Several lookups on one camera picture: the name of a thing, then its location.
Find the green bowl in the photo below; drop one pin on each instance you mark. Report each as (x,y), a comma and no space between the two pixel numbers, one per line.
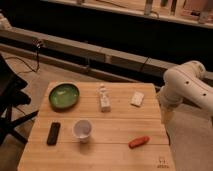
(64,96)

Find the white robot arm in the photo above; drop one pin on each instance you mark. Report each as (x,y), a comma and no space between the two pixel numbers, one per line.
(184,82)

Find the white bottle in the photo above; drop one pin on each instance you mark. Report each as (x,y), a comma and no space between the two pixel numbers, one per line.
(104,99)

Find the black remote control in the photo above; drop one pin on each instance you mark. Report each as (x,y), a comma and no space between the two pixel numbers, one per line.
(53,133)

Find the black office chair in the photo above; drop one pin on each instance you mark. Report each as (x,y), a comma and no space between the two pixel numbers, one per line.
(11,95)

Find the orange carrot toy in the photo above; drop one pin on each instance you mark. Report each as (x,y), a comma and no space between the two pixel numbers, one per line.
(138,141)

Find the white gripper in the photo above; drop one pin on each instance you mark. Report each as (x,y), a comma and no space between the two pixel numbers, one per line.
(166,115)

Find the white sponge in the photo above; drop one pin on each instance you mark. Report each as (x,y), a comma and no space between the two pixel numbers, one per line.
(137,99)

